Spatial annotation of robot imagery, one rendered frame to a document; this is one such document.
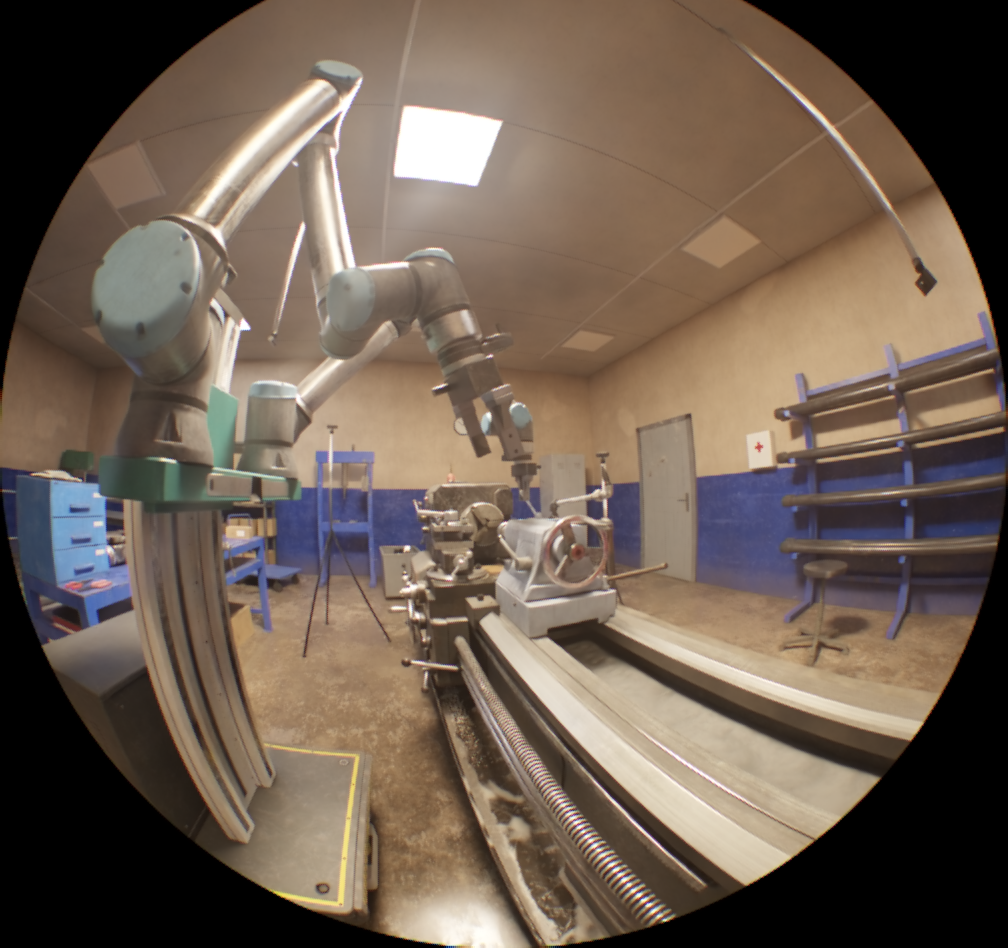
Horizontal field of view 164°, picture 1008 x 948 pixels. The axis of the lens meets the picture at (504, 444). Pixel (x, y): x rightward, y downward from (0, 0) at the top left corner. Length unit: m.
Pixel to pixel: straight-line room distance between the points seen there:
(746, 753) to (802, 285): 3.85
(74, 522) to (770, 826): 2.04
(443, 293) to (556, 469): 5.09
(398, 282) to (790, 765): 1.07
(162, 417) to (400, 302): 0.40
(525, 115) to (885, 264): 3.17
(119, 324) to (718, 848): 0.87
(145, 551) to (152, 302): 0.50
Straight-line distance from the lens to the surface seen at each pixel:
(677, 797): 0.57
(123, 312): 0.46
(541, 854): 1.02
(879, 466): 3.58
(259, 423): 1.01
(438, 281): 0.56
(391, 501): 5.46
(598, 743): 0.67
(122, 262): 0.49
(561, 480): 5.57
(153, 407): 0.60
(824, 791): 0.79
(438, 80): 2.32
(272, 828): 1.26
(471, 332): 0.55
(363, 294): 0.50
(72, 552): 1.79
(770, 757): 0.84
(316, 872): 1.14
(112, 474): 0.62
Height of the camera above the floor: 1.28
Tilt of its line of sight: 8 degrees up
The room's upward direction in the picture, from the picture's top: 1 degrees counter-clockwise
